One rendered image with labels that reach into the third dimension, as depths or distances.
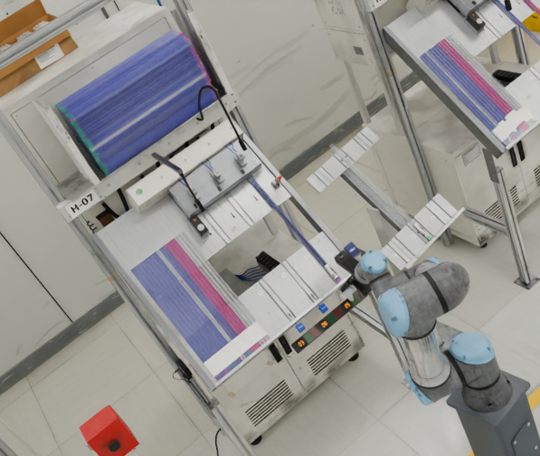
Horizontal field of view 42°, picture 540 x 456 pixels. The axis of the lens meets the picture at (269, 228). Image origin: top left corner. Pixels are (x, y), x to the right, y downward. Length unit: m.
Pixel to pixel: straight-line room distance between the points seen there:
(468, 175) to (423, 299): 1.61
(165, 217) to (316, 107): 2.28
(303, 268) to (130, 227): 0.65
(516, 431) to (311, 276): 0.86
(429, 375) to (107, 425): 1.12
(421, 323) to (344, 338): 1.40
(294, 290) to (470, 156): 1.14
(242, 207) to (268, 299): 0.36
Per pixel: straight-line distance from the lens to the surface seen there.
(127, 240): 2.62
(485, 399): 2.25
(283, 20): 4.49
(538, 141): 3.61
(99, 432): 2.55
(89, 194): 2.55
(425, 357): 1.97
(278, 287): 2.56
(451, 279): 1.78
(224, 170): 2.63
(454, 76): 3.02
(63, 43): 2.77
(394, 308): 1.75
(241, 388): 2.97
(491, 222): 3.25
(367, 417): 3.10
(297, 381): 3.12
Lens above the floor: 2.36
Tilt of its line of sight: 33 degrees down
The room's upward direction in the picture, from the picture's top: 28 degrees counter-clockwise
